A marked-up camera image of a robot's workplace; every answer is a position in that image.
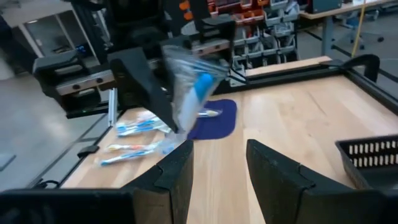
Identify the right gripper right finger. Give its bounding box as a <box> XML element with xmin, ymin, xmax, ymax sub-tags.
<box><xmin>246</xmin><ymin>139</ymin><xmax>316</xmax><ymax>224</ymax></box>

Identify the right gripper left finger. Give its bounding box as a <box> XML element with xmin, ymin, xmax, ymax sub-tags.
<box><xmin>123</xmin><ymin>139</ymin><xmax>194</xmax><ymax>224</ymax></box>

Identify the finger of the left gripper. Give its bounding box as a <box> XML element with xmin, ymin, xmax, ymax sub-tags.
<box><xmin>108</xmin><ymin>46</ymin><xmax>180</xmax><ymax>134</ymax></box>

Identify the blue white bagged toothbrush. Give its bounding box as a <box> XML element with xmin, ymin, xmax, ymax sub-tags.
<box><xmin>115</xmin><ymin>111</ymin><xmax>172</xmax><ymax>138</ymax></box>
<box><xmin>161</xmin><ymin>45</ymin><xmax>231</xmax><ymax>155</ymax></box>
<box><xmin>98</xmin><ymin>149</ymin><xmax>157</xmax><ymax>167</ymax></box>

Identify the orange white bagged toothbrush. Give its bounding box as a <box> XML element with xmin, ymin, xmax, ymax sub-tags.
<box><xmin>104</xmin><ymin>141</ymin><xmax>162</xmax><ymax>154</ymax></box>
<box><xmin>196</xmin><ymin>108</ymin><xmax>223</xmax><ymax>119</ymax></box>

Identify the navy blue cloth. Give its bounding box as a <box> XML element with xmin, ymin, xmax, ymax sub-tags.
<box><xmin>186</xmin><ymin>98</ymin><xmax>238</xmax><ymax>141</ymax></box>

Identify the black slotted plastic basket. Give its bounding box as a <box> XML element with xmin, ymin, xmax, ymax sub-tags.
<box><xmin>335</xmin><ymin>134</ymin><xmax>398</xmax><ymax>191</ymax></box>

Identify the storage bin rack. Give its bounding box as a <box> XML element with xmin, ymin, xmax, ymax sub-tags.
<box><xmin>177</xmin><ymin>0</ymin><xmax>299</xmax><ymax>88</ymax></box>

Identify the blue office chair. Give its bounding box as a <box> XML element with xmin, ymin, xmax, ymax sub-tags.
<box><xmin>337</xmin><ymin>12</ymin><xmax>385</xmax><ymax>50</ymax></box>

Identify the wooden desk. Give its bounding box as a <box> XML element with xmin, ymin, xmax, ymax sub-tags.
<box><xmin>300</xmin><ymin>0</ymin><xmax>398</xmax><ymax>57</ymax></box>

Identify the silver aluminium post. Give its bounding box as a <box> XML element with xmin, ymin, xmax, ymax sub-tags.
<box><xmin>107</xmin><ymin>88</ymin><xmax>119</xmax><ymax>128</ymax></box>

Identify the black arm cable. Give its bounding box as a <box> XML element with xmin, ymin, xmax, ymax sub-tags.
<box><xmin>32</xmin><ymin>179</ymin><xmax>60</xmax><ymax>189</ymax></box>

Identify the yellow power cable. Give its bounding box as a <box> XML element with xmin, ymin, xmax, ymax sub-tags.
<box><xmin>351</xmin><ymin>0</ymin><xmax>367</xmax><ymax>58</ymax></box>

